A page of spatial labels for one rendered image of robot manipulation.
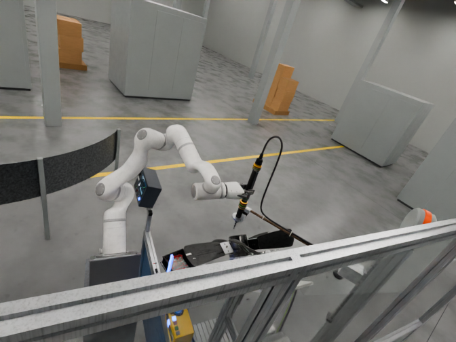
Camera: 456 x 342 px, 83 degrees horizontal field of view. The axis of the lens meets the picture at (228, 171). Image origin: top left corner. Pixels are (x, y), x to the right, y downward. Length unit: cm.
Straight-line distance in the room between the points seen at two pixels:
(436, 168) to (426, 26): 842
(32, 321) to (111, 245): 122
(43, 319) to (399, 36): 1431
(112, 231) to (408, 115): 776
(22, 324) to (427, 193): 670
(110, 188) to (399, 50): 1353
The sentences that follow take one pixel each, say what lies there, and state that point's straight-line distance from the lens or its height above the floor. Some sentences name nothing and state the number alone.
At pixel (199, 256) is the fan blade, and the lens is 162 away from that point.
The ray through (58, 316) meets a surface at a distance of 39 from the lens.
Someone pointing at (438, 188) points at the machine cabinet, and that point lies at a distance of 673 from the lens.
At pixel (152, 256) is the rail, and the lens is 199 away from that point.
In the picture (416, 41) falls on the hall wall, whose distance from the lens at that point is 1408.
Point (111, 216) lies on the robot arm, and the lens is 160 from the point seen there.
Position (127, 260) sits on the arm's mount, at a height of 116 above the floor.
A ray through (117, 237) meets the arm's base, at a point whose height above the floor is 122.
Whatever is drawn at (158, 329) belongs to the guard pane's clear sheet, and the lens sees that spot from 51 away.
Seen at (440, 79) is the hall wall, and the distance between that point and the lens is 1356.
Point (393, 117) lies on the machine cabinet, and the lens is 848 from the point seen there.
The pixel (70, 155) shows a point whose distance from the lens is 289.
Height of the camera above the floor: 238
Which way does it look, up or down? 29 degrees down
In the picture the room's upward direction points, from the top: 18 degrees clockwise
